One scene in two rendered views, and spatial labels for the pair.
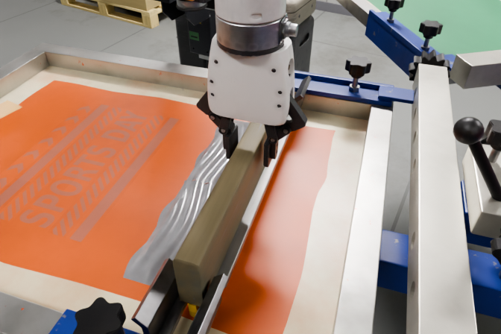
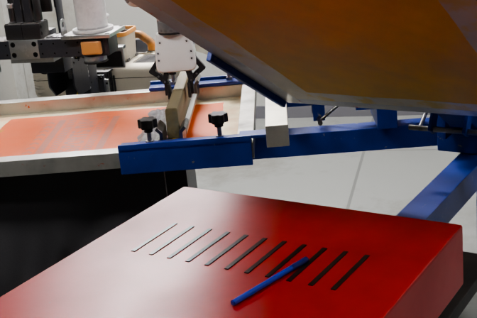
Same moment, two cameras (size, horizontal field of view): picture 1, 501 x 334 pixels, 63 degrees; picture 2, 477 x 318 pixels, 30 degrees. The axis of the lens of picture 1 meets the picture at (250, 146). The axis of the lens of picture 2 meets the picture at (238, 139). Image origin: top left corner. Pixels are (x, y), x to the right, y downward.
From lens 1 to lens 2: 180 cm
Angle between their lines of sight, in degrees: 25
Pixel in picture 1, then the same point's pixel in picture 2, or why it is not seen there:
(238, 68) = (170, 43)
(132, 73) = (70, 104)
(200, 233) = (172, 103)
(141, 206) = (124, 138)
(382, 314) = not seen: outside the picture
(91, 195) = (91, 141)
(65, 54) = (13, 102)
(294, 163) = (204, 114)
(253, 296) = not seen: hidden behind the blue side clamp
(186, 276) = (171, 117)
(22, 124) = (14, 134)
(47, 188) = (62, 144)
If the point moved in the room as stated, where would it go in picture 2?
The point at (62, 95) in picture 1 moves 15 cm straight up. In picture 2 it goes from (26, 122) to (18, 69)
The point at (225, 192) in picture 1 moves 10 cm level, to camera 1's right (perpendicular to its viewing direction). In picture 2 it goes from (176, 96) to (216, 90)
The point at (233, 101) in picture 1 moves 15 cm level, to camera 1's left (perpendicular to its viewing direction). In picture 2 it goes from (170, 60) to (110, 69)
